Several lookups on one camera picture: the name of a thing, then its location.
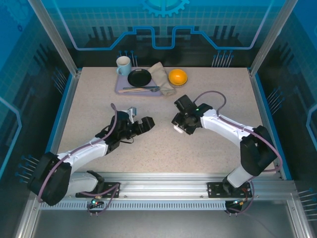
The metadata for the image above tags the yellow patterned bowl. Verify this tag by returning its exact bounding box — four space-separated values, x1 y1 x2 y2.
168 68 188 89

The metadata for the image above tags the silver fork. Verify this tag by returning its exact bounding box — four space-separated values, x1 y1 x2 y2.
128 88 160 93

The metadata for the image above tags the pale wooden stick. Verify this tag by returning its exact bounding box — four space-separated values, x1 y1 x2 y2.
118 88 150 94

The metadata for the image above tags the beige folded cloth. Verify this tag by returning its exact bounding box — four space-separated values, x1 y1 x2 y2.
148 61 177 96

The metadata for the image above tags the lilac serving tray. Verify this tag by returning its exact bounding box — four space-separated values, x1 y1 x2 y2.
114 66 165 95

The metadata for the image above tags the black plate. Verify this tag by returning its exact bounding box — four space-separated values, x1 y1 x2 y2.
127 68 152 88

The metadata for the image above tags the blue table edge strip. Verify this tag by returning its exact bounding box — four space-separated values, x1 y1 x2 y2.
255 73 292 181
41 73 76 179

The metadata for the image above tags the light blue mug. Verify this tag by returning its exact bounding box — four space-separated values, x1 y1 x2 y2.
115 56 132 76

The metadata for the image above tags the teal handled knife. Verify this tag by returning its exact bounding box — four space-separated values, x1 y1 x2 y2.
123 85 160 90

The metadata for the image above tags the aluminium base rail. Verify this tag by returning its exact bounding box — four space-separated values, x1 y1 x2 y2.
32 172 295 203

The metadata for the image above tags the slotted cable duct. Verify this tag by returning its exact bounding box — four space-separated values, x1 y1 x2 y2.
39 201 227 211

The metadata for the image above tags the aluminium corner post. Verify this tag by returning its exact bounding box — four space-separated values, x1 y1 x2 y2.
249 0 298 76
27 0 82 76

